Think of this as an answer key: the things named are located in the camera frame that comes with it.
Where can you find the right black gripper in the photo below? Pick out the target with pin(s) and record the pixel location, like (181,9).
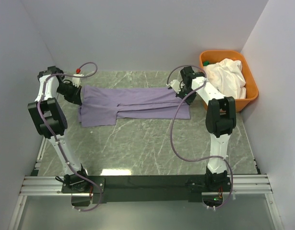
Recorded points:
(190,100)

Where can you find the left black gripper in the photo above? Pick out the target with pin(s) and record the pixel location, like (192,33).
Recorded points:
(76,97)

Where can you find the purple t shirt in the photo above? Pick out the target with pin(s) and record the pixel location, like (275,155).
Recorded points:
(102,107)

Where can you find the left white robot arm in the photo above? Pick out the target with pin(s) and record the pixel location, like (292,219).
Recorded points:
(51,123)

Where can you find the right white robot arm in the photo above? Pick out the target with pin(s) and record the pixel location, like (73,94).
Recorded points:
(220,122)

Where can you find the green object in basket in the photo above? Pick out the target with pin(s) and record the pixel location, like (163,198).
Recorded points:
(206,63)

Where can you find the orange plastic basket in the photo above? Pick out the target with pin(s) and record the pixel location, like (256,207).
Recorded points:
(214,56)

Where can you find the white t shirt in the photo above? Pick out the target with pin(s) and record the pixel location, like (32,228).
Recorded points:
(226,76)

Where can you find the black mounting base bar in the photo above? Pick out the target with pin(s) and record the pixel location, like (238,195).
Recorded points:
(138,188)

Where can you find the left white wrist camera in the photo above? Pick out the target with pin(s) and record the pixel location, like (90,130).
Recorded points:
(76,79)

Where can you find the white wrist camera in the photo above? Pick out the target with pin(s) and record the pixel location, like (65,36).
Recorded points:
(76,79)
(175,85)

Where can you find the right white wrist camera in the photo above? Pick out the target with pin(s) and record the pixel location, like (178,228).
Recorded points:
(175,85)

